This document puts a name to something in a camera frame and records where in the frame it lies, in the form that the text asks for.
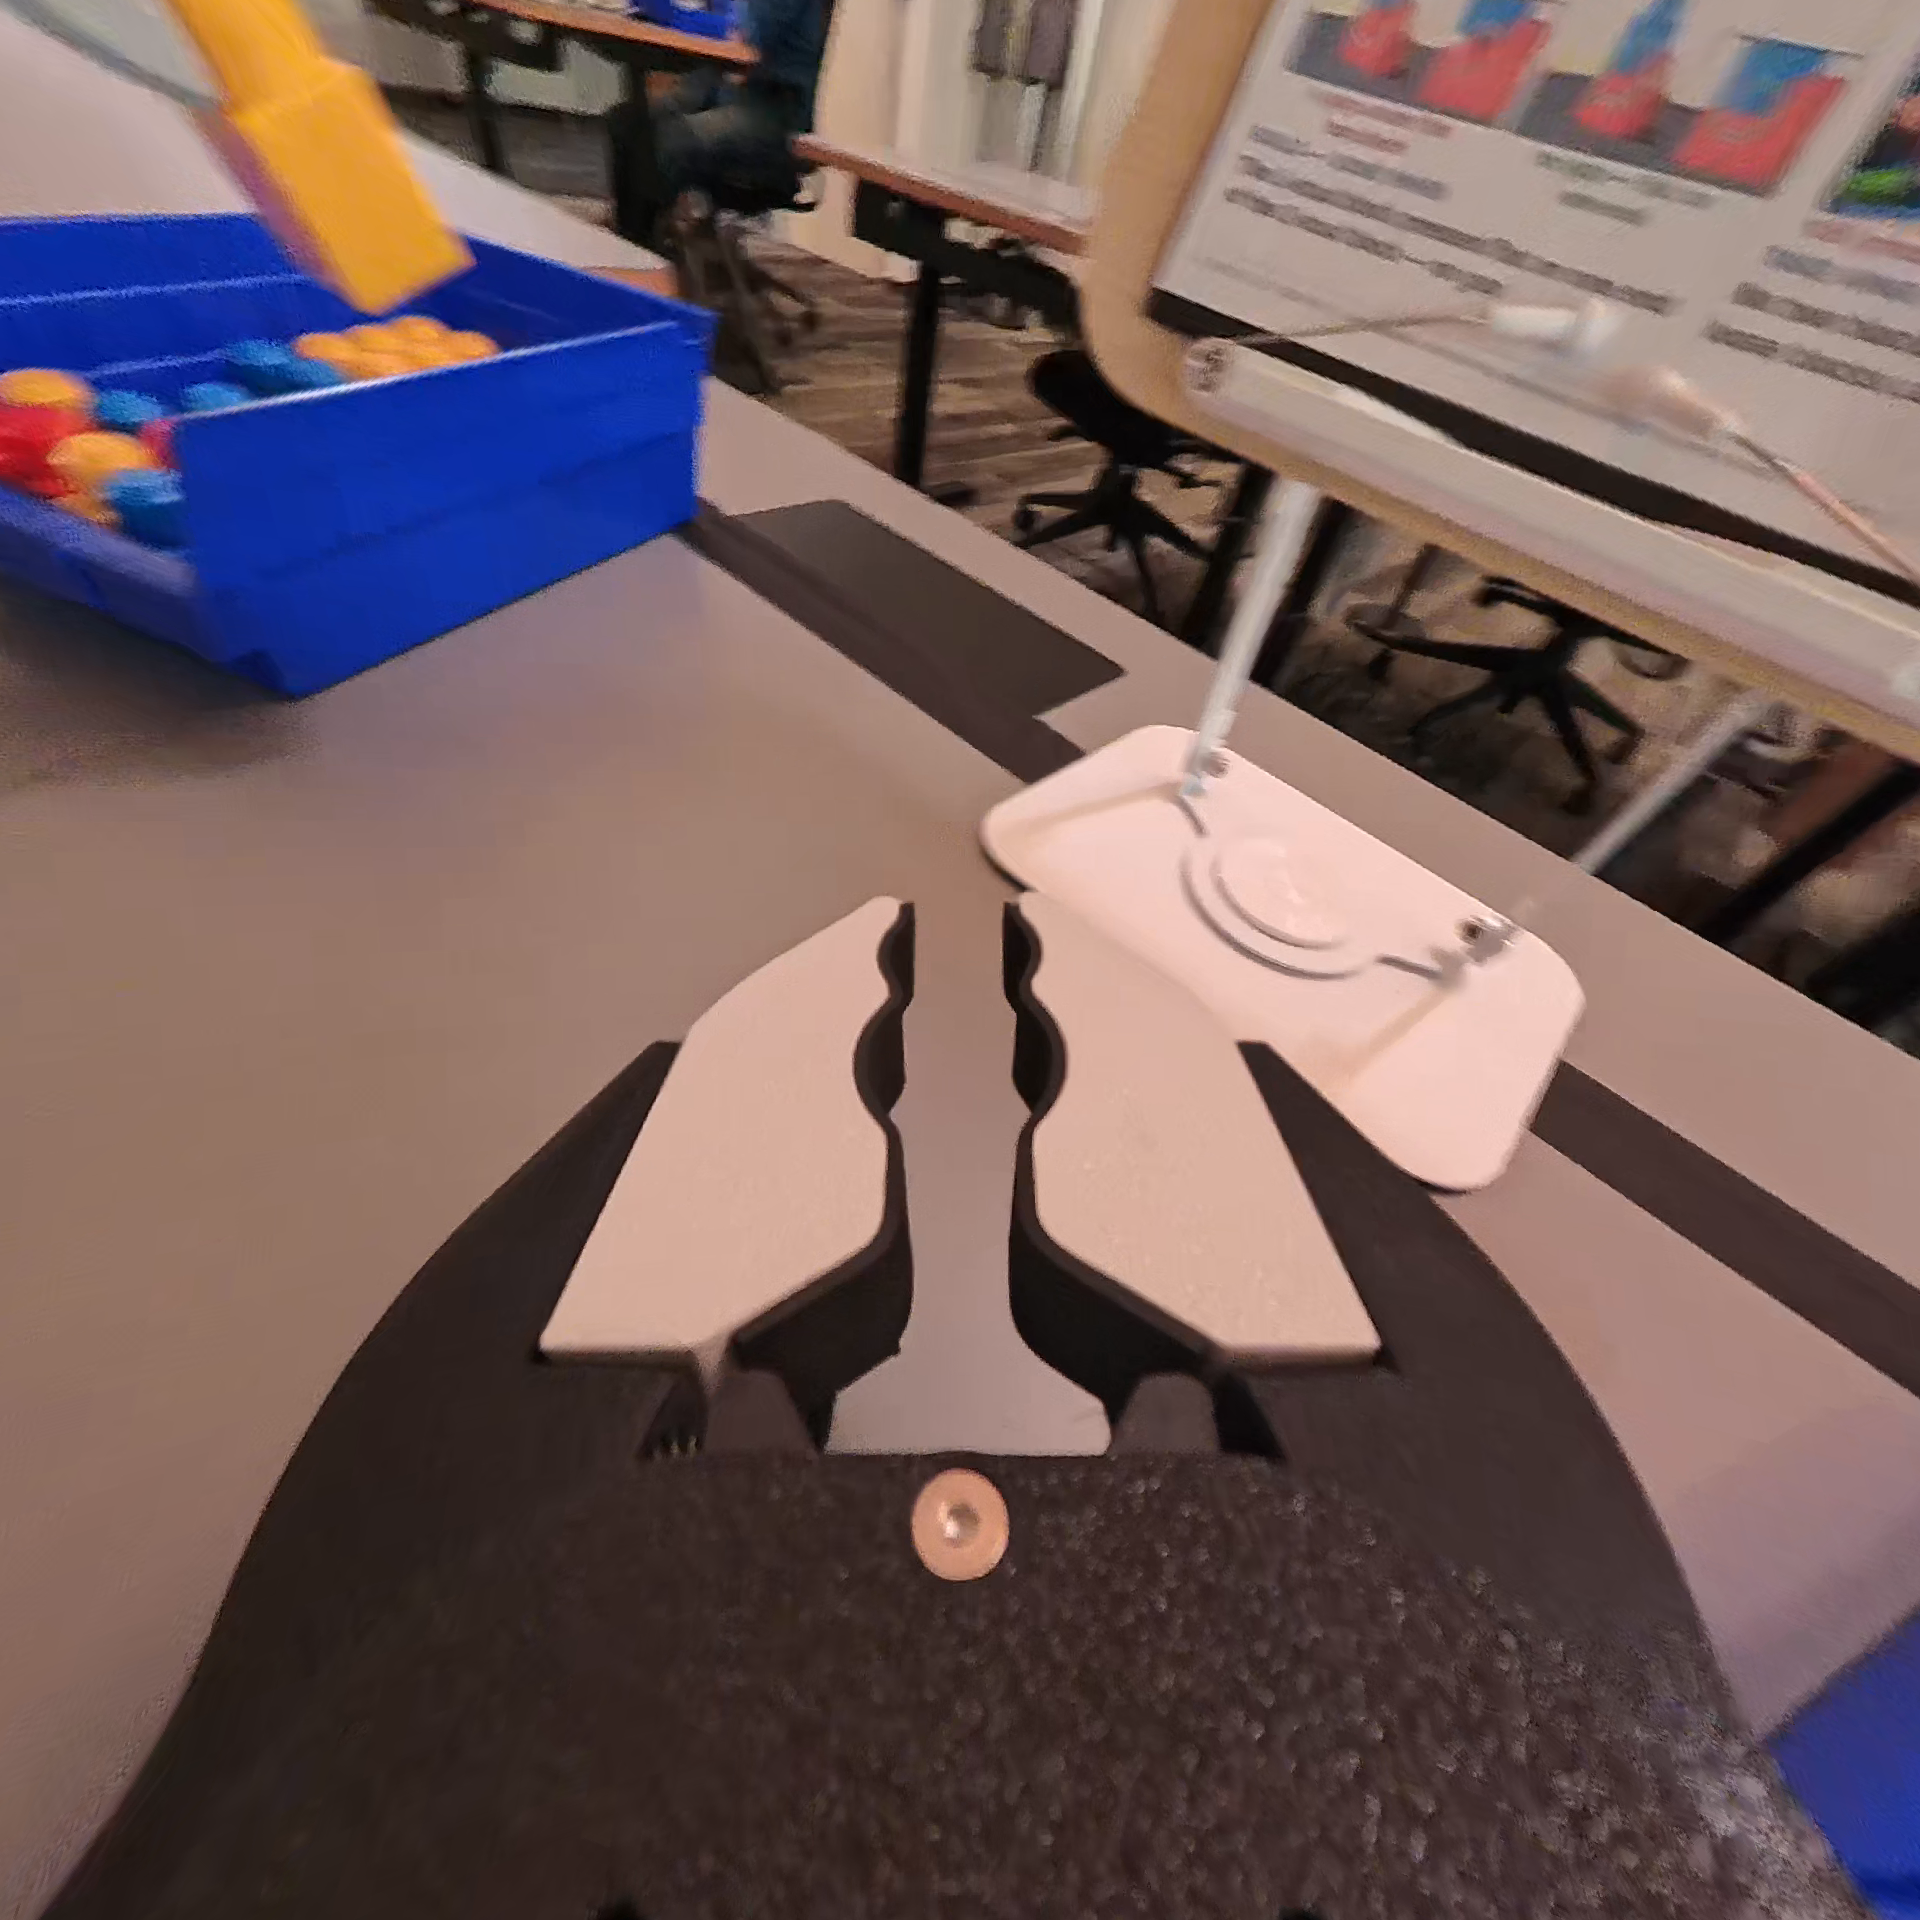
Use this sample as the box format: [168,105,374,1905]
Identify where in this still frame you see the blue plastic bin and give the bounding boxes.
[0,212,720,701]
[1766,1662,1920,1920]

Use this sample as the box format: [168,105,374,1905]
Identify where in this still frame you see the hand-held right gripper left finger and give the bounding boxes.
[537,897,917,1449]

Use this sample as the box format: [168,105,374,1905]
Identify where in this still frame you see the black office chair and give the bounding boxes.
[1012,349,1254,617]
[1350,577,1653,818]
[668,152,825,395]

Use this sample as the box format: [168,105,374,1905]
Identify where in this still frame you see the wood-edged office table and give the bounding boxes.
[795,134,1098,496]
[464,0,760,249]

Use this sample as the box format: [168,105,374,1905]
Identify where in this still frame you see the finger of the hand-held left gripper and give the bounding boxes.
[0,0,226,109]

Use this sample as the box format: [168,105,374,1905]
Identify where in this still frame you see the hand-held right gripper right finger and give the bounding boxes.
[998,893,1385,1453]

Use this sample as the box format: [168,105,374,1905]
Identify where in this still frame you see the yellow two-stud block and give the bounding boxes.
[162,0,478,320]

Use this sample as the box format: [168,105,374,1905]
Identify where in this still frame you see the printed instruction sheet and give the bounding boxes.
[1153,0,1920,578]

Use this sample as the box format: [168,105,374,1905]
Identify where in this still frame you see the pile of colourful blocks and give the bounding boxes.
[0,312,501,549]

